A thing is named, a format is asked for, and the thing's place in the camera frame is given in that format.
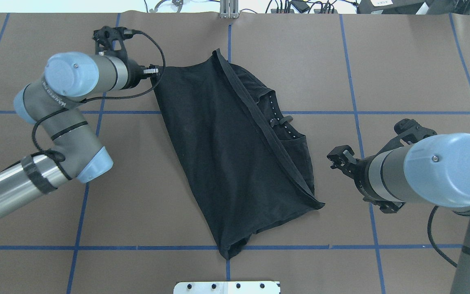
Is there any black printed t-shirt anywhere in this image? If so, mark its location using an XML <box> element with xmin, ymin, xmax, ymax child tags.
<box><xmin>151</xmin><ymin>50</ymin><xmax>324</xmax><ymax>260</ymax></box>

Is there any orange black power strip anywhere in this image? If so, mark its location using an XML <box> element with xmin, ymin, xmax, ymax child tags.
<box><xmin>265</xmin><ymin>0</ymin><xmax>338</xmax><ymax>14</ymax></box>

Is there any black box with label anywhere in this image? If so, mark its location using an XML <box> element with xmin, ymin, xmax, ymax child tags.
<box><xmin>357</xmin><ymin>0</ymin><xmax>427</xmax><ymax>15</ymax></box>

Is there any aluminium frame post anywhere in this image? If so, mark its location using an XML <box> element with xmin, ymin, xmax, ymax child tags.
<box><xmin>219</xmin><ymin>0</ymin><xmax>240</xmax><ymax>19</ymax></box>

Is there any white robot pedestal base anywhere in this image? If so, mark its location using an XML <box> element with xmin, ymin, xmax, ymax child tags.
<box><xmin>173</xmin><ymin>281</ymin><xmax>282</xmax><ymax>294</ymax></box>

